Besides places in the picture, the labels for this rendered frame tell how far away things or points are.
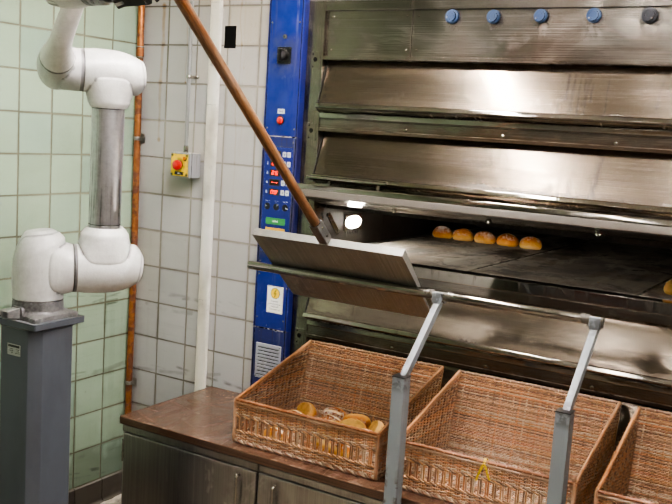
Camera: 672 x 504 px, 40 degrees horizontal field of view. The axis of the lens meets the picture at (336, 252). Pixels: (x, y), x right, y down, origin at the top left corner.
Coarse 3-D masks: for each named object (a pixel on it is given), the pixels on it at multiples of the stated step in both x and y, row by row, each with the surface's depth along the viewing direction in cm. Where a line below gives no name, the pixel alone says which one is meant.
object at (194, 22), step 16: (176, 0) 214; (192, 16) 218; (208, 48) 225; (224, 64) 230; (224, 80) 234; (240, 96) 238; (256, 128) 247; (272, 144) 253; (272, 160) 257; (288, 176) 262; (304, 208) 273
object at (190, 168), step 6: (174, 156) 368; (180, 156) 366; (186, 156) 364; (192, 156) 365; (198, 156) 368; (186, 162) 365; (192, 162) 366; (198, 162) 369; (186, 168) 365; (192, 168) 366; (198, 168) 369; (174, 174) 368; (180, 174) 367; (186, 174) 365; (192, 174) 367; (198, 174) 370
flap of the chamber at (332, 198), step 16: (304, 192) 328; (320, 192) 325; (336, 192) 322; (368, 208) 335; (384, 208) 325; (400, 208) 315; (416, 208) 306; (432, 208) 302; (448, 208) 300; (464, 208) 297; (480, 208) 294; (512, 224) 306; (528, 224) 297; (544, 224) 289; (560, 224) 282; (576, 224) 278; (592, 224) 276; (608, 224) 273; (624, 224) 271; (640, 224) 269; (656, 240) 282
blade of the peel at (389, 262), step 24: (264, 240) 300; (288, 240) 293; (312, 240) 289; (336, 240) 285; (288, 264) 308; (312, 264) 301; (336, 264) 294; (360, 264) 287; (384, 264) 281; (408, 264) 277; (312, 288) 316; (336, 288) 309; (360, 288) 301; (408, 312) 302
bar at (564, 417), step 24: (264, 264) 312; (384, 288) 288; (408, 288) 284; (432, 312) 277; (528, 312) 264; (552, 312) 261; (576, 312) 258; (408, 360) 268; (408, 384) 264; (576, 384) 244; (552, 456) 241; (552, 480) 241
